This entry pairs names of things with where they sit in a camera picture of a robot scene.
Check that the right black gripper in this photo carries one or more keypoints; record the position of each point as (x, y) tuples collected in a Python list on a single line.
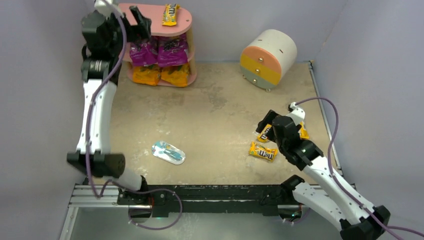
[(278, 129)]

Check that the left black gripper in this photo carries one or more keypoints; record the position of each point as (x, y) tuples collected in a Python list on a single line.
[(129, 25)]

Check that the yellow M&M bag bottom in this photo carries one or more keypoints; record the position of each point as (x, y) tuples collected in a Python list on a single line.
[(169, 17)]

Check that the yellow m&m bag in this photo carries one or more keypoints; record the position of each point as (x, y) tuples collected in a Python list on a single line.
[(169, 17), (257, 150), (262, 137)]

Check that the purple grape candy bag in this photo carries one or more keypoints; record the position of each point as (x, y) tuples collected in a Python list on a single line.
[(172, 51), (143, 52)]

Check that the orange gummy candy bag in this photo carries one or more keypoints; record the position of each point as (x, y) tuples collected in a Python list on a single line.
[(147, 75), (177, 75)]

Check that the yellow M&M bag top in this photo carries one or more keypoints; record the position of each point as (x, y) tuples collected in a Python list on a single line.
[(262, 137)]

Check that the small yellow candy packet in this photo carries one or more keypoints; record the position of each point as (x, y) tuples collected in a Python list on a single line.
[(303, 133)]

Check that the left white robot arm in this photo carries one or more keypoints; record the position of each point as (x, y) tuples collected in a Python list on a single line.
[(106, 32)]

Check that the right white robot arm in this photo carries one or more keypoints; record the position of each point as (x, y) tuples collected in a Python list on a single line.
[(352, 215)]

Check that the round pastel drawer cabinet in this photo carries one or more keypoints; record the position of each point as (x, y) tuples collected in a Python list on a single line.
[(266, 60)]

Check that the blue toy blister pack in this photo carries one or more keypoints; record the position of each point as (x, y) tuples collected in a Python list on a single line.
[(168, 152)]

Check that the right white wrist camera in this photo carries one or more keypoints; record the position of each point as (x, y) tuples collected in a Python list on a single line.
[(296, 113)]

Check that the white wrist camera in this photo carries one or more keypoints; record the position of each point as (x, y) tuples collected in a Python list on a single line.
[(107, 7), (296, 113)]

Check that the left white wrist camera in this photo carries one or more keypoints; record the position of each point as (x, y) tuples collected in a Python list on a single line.
[(107, 7)]

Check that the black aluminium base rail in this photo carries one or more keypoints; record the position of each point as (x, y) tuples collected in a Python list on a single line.
[(164, 200)]

